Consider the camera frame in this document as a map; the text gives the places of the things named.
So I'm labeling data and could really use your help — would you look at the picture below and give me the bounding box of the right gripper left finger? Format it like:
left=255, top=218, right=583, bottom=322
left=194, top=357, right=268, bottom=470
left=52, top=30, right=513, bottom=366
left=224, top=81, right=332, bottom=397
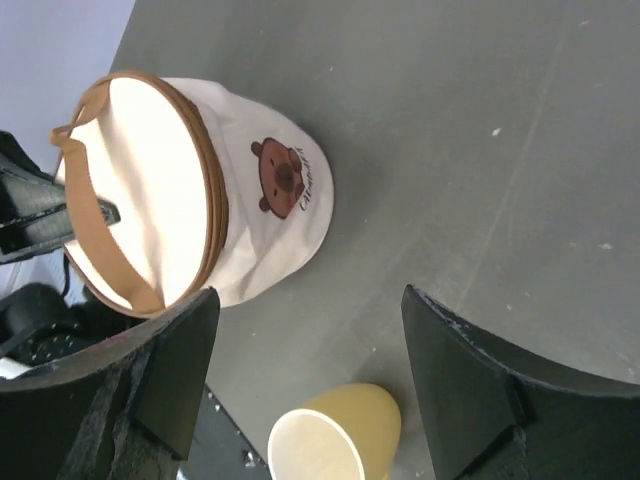
left=1, top=288, right=220, bottom=479

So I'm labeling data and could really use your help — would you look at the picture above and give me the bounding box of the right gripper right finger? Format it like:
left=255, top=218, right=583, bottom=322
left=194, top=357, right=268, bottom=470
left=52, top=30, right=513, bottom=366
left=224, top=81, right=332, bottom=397
left=401, top=286, right=639, bottom=479

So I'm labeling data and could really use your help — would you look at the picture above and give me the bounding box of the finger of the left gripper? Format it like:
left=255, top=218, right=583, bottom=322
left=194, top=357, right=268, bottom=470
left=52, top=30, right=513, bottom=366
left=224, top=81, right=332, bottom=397
left=0, top=129, right=122, bottom=266

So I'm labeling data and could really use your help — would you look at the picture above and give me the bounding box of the cream round laundry bag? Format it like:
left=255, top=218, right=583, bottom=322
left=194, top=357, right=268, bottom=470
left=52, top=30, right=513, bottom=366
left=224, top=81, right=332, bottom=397
left=49, top=71, right=334, bottom=318

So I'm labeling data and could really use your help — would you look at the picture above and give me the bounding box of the yellow mug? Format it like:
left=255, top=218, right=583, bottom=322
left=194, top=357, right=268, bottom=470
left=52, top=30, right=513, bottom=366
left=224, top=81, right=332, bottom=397
left=267, top=383, right=401, bottom=480

